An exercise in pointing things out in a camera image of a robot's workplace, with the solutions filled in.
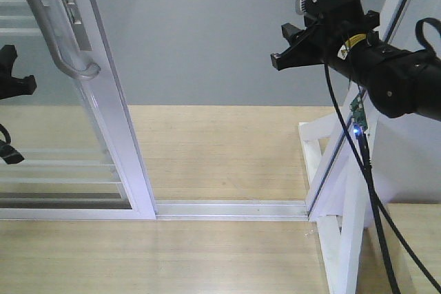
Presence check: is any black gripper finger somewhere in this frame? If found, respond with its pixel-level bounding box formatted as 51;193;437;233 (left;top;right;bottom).
1;45;37;99

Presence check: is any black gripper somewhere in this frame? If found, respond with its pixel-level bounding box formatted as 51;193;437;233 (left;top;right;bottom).
270;0;414;119

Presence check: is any grey door handle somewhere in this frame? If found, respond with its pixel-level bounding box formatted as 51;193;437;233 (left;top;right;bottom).
26;0;101;81

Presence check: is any white sliding glass door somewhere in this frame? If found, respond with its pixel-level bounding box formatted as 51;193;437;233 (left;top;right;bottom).
1;0;156;220

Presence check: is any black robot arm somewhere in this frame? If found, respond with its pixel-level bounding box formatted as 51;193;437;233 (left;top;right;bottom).
271;0;440;120

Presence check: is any green circuit board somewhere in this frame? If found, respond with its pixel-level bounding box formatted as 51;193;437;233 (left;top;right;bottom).
349;93;368;137

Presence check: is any plywood base platform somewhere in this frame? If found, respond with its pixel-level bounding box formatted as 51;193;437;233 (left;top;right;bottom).
1;105;334;293

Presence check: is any aluminium floor track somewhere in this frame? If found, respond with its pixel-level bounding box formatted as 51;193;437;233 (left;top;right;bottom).
156;200;308;222

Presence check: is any white triangular support brace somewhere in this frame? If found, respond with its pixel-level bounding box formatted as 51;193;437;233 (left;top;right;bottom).
298;115;370;293

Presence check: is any light wooden box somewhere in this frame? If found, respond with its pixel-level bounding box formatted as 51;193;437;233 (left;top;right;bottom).
356;204;440;293

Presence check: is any black cable at left edge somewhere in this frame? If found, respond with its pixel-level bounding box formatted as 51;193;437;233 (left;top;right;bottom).
0;123;25;165

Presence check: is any black camera cable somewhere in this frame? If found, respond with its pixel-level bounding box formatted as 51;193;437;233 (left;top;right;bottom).
322;61;402;294

